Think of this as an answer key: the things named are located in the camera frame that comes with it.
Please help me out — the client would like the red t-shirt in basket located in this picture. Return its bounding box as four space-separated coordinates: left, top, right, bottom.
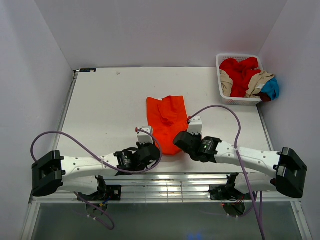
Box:
219 56 261 98

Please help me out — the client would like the white plastic laundry basket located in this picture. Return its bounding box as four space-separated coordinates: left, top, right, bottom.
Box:
216 53 263 106

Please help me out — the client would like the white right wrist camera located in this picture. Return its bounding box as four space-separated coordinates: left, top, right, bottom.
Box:
187 116 203 135

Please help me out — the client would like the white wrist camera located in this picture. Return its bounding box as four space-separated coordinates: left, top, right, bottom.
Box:
136 126 154 145
187 116 203 135

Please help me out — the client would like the dark red t-shirt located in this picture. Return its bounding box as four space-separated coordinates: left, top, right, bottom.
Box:
257 92 272 103

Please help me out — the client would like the beige t-shirt in basket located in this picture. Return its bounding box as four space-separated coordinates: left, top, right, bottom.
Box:
219 69 275 98

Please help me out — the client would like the orange t-shirt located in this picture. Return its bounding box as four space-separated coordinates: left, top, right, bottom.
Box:
146 95 188 156

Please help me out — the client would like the blue label sticker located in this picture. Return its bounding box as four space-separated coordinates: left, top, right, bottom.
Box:
79 68 97 73

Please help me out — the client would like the blue t-shirt in basket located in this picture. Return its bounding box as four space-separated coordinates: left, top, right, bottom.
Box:
261 77 280 101

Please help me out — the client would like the aluminium frame rail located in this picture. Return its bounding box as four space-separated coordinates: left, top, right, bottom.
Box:
29 174 301 204

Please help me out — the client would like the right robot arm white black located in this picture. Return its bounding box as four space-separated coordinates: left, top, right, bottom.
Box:
173 131 308 200

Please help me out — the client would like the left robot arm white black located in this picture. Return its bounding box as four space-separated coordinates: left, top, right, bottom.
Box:
31 143 161 200

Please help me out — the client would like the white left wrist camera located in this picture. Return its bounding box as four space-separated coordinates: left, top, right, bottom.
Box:
136 126 154 145

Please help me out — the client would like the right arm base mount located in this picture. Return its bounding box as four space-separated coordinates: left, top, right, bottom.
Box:
208 173 251 202

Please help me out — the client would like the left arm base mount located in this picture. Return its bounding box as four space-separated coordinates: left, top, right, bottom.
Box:
77 185 122 202

